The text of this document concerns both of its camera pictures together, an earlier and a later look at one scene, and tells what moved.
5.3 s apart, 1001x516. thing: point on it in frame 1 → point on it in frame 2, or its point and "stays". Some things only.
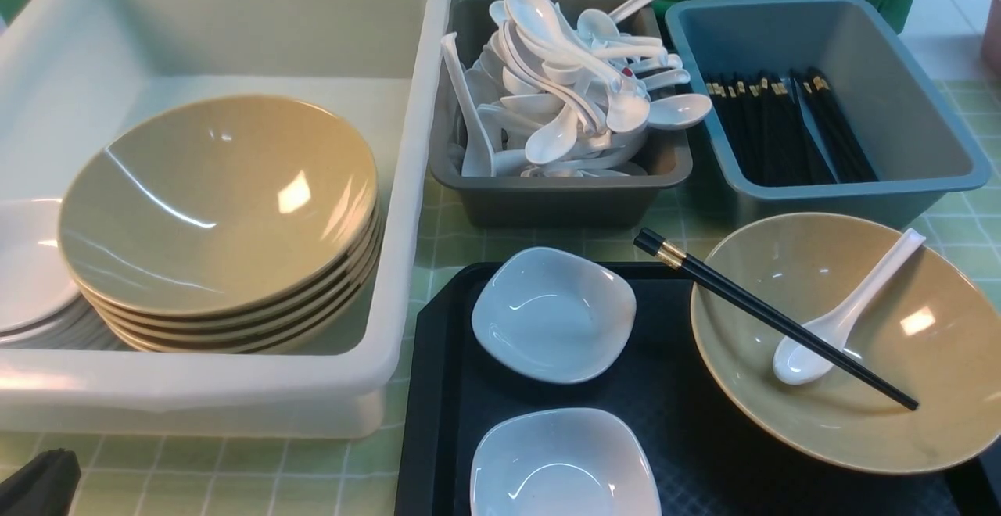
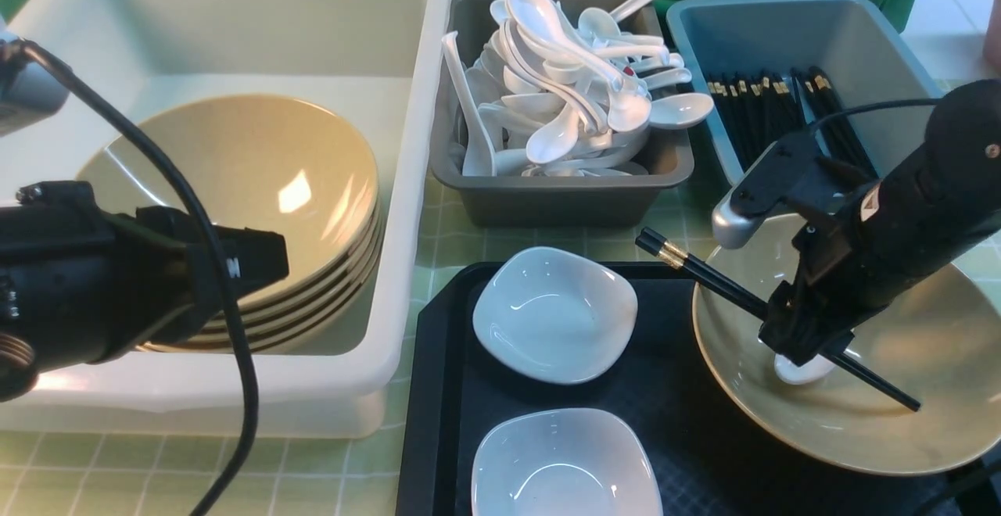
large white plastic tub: (91, 41) stays
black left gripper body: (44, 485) → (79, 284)
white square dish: (552, 316) stays
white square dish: (563, 461) stays
